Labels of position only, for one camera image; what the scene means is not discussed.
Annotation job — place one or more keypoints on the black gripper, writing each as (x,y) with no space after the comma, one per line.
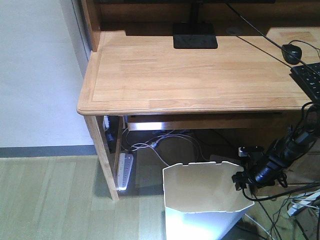
(261,171)

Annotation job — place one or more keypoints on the white trash bin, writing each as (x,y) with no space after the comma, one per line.
(201,201)

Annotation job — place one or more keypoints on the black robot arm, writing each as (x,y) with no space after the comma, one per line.
(299,140)

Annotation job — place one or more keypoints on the black keyboard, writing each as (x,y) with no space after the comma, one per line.
(308,79)

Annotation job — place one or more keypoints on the black computer mouse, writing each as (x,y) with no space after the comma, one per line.
(292,54)

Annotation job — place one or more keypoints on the white power strip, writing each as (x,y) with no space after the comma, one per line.
(124,170)

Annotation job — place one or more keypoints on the black computer monitor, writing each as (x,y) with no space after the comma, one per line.
(191,34)

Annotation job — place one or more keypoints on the wooden desk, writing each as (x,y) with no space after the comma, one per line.
(135,71)

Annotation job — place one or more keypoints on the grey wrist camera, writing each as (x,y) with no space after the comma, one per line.
(244,151)

